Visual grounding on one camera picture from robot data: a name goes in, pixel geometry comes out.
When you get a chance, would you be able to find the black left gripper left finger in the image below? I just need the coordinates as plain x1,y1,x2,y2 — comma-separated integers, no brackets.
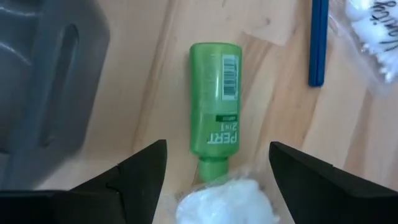
0,139,168,224

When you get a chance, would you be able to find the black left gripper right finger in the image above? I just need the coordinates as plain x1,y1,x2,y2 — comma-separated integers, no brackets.
269,141,398,224

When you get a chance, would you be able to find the clear bag of cotton balls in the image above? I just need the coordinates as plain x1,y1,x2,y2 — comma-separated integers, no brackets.
174,169,280,224

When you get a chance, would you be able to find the green Pert shampoo bottle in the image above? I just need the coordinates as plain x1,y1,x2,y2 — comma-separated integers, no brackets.
188,42,243,184

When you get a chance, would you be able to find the blue disposable razor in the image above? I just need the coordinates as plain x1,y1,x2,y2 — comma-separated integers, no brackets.
308,0,330,88

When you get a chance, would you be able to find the dark brown plastic bin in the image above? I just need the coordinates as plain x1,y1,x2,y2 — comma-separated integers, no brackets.
0,0,111,190

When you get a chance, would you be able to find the labelled bag of cotton swabs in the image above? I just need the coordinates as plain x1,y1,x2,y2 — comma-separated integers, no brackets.
329,0,398,94

